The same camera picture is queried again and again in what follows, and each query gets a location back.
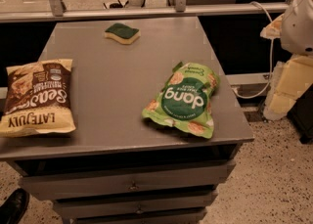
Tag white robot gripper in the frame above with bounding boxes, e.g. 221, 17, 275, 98
260, 0, 313, 120

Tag green dang rice chip bag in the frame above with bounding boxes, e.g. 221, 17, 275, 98
142, 63, 220, 139

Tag green and yellow sponge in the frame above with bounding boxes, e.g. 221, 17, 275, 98
105, 22, 141, 45

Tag brown Late July chip bag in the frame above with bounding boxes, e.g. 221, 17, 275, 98
0, 59, 75, 137

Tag grey drawer cabinet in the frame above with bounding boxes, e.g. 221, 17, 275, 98
0, 18, 253, 224

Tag black shoe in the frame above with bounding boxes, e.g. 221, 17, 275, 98
0, 188, 29, 224

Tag white cable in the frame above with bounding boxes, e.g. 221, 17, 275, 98
232, 1, 275, 100

